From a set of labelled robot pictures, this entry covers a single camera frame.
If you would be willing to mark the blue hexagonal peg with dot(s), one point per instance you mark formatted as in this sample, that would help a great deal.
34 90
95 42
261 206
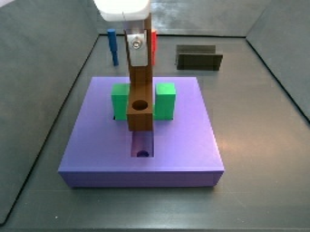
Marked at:
113 41

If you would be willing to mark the red hexagonal peg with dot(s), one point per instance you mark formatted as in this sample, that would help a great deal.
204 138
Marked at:
154 45

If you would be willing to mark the green block left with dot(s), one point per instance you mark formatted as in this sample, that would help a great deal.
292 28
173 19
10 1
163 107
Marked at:
119 98

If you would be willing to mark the brown T-shaped block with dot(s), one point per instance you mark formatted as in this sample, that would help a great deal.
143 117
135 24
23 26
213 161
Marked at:
139 108

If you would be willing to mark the green block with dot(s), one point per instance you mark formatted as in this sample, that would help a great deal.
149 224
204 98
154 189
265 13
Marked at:
119 98
165 101

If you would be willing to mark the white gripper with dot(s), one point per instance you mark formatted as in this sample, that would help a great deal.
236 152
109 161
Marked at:
129 10

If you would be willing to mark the purple base board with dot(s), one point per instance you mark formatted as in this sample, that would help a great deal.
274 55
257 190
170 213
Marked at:
175 156

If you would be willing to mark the black angled bracket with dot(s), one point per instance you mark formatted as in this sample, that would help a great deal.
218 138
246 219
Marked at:
197 57

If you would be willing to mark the green block right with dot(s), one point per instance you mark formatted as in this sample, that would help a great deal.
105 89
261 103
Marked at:
165 101

